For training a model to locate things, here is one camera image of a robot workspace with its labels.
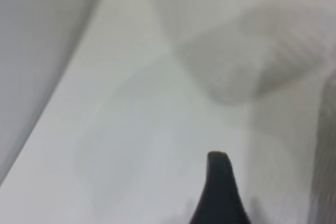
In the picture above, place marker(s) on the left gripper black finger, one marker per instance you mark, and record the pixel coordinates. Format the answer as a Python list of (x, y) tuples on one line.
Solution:
[(219, 197)]

